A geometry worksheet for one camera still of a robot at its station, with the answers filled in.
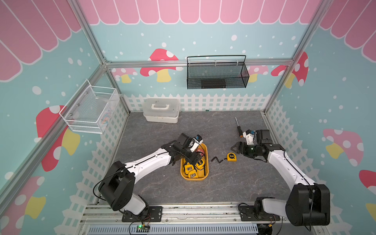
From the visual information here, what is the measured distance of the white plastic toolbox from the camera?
1.08 meters

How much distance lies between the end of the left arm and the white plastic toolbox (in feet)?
1.37

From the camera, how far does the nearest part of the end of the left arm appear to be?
24.5 inches
